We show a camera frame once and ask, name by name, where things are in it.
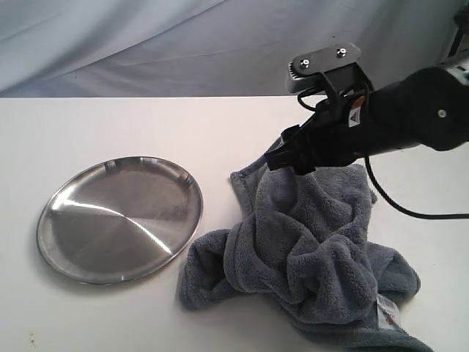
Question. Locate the black stand pole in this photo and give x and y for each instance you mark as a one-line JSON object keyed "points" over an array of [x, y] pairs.
{"points": [[459, 41]]}

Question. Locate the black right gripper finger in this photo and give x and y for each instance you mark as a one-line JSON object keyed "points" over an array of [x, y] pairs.
{"points": [[291, 136], [283, 157]]}

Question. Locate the grey fleece towel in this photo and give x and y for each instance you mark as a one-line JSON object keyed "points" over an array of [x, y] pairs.
{"points": [[302, 242]]}

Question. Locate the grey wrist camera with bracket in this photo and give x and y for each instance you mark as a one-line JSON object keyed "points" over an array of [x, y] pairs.
{"points": [[322, 66]]}

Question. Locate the grey backdrop cloth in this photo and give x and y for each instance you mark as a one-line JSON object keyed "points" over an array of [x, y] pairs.
{"points": [[206, 48]]}

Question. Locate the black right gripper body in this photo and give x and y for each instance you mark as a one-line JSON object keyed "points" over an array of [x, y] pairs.
{"points": [[339, 132]]}

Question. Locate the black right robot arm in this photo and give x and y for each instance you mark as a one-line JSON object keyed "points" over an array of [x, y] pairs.
{"points": [[429, 107]]}

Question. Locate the round stainless steel plate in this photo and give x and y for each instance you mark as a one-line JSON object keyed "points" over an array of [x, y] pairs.
{"points": [[120, 220]]}

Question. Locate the white fabric care label tag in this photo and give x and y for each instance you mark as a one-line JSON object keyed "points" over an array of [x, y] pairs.
{"points": [[388, 315]]}

